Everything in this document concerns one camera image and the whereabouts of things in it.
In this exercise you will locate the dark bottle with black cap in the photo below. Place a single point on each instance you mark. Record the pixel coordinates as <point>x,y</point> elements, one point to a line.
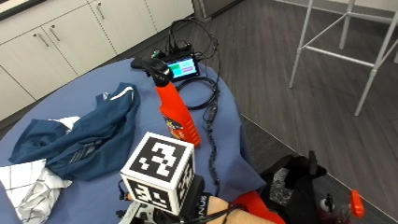
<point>329,211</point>

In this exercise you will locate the white cabinet unit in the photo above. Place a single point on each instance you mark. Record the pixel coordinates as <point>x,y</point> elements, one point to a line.
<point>62,46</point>

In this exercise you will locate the orange spray bottle black trigger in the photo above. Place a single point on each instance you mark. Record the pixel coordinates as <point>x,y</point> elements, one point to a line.
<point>179,109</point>

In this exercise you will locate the white checked cloth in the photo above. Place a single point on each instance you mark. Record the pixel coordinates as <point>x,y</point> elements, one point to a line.
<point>28,193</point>

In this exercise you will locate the person's orange garment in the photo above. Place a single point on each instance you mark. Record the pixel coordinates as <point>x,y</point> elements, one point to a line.
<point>257,205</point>

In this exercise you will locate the dark blue shirt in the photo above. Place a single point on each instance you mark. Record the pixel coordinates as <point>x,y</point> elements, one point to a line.
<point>104,133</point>

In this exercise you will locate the black bag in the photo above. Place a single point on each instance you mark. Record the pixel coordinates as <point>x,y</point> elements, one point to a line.
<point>298,193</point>

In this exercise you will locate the blue tablecloth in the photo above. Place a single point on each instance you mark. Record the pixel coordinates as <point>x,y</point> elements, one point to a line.
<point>104,202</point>

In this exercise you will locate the white cube with black markers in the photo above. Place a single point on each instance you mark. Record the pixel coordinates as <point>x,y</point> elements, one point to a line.
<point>160,171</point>

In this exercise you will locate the small black touchscreen device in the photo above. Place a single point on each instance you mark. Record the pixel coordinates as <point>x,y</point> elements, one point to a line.
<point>183,68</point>

